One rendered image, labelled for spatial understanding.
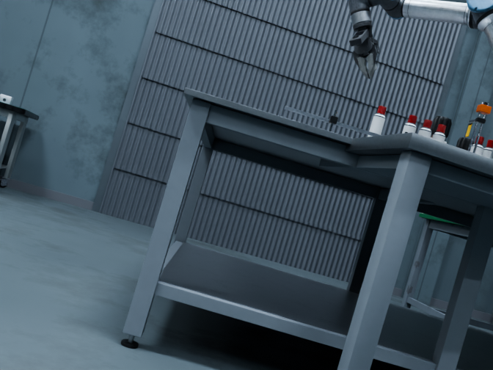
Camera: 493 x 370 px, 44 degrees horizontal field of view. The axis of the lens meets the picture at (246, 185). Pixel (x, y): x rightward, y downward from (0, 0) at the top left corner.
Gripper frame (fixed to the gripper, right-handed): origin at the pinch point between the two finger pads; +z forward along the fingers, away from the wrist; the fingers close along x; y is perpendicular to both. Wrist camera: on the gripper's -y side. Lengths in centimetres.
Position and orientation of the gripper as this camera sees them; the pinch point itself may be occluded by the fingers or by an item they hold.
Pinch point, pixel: (368, 75)
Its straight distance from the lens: 238.8
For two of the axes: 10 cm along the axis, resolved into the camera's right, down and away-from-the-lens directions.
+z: 1.4, 9.9, -0.7
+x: -8.4, 1.6, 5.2
